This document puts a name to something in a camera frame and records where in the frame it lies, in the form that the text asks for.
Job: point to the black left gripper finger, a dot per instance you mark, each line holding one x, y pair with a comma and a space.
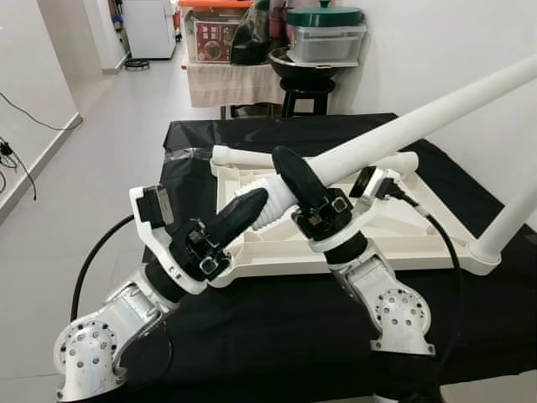
239, 214

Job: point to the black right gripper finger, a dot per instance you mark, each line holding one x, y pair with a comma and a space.
298, 180

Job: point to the white plastic table leg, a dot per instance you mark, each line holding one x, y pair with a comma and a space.
394, 138
222, 155
512, 218
403, 161

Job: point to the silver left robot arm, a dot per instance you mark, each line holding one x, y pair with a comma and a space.
92, 344

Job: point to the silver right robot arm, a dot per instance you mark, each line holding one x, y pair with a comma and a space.
386, 302

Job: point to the white plastic table top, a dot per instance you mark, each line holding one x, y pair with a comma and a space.
403, 235

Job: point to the black tablecloth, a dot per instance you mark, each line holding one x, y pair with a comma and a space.
252, 336

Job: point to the beige table cover cloth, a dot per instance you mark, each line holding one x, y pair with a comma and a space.
231, 84

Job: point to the clear plastic container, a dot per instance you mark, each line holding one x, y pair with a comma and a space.
327, 46

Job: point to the green pot lid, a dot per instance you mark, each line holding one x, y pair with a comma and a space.
323, 17

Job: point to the orange lidded storage box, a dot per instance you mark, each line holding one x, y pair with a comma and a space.
210, 38

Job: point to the black round floor mat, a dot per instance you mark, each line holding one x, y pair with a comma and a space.
138, 60

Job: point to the white cabinet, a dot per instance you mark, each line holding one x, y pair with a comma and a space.
149, 29

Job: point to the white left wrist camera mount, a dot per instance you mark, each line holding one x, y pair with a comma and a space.
155, 206

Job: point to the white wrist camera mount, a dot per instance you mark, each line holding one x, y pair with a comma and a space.
155, 206
377, 180

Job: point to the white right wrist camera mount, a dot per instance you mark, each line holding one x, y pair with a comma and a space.
377, 180

